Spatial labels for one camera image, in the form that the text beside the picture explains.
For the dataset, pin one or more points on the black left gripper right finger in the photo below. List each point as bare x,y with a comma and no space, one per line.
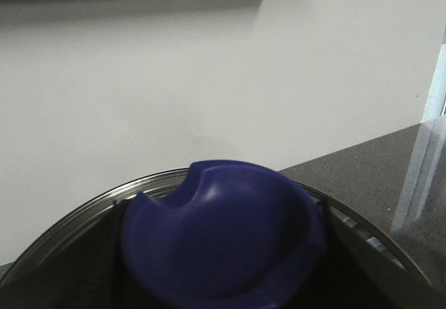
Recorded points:
352,274

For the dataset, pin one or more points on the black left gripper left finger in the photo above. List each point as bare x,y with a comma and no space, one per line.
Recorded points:
89,273

